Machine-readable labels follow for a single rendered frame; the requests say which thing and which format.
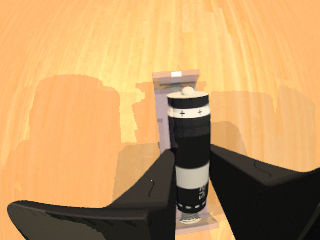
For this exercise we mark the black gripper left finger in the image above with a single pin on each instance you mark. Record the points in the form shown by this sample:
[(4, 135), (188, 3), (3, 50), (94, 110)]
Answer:
[(147, 211)]

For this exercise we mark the black and white battery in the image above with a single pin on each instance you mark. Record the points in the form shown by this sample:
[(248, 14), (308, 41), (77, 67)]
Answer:
[(189, 127)]

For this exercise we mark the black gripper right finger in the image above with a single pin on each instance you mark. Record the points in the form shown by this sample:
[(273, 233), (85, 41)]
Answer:
[(262, 201)]

